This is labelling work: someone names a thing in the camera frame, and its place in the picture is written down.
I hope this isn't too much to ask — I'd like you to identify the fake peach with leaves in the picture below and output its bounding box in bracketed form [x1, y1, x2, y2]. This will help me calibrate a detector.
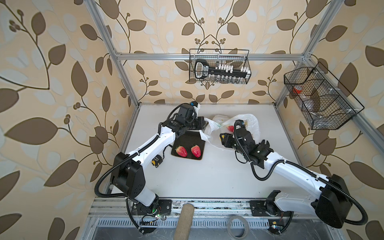
[227, 125, 235, 133]

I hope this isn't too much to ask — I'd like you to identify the white plastic bag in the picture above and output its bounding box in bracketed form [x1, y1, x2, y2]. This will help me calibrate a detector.
[199, 114, 261, 150]

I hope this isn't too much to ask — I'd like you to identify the red fake strawberry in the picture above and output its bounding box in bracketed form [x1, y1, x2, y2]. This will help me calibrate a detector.
[176, 146, 188, 158]
[191, 145, 202, 158]

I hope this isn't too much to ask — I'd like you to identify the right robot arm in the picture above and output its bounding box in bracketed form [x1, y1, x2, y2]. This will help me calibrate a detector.
[220, 120, 369, 234]

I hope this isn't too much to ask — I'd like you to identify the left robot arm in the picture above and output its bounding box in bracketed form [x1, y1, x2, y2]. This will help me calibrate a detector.
[94, 101, 206, 235]

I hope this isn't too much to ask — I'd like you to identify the yellow black tape measure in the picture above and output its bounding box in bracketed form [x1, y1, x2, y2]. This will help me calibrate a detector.
[152, 147, 167, 168]

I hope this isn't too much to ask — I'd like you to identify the black socket tool set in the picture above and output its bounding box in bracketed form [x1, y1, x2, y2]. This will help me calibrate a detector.
[192, 59, 252, 81]

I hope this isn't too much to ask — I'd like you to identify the red item in basket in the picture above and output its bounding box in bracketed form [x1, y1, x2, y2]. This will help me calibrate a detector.
[293, 85, 303, 95]

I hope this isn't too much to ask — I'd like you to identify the tape roll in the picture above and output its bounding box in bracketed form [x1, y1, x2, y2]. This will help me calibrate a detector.
[227, 216, 250, 240]

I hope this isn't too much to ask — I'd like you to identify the cardboard tube roll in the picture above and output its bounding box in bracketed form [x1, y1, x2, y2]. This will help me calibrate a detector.
[174, 204, 195, 240]

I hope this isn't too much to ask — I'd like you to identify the rear wire basket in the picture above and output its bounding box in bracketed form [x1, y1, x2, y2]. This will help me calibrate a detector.
[189, 48, 252, 85]

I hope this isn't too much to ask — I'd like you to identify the side wire basket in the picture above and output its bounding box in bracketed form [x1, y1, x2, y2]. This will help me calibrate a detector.
[284, 62, 365, 130]

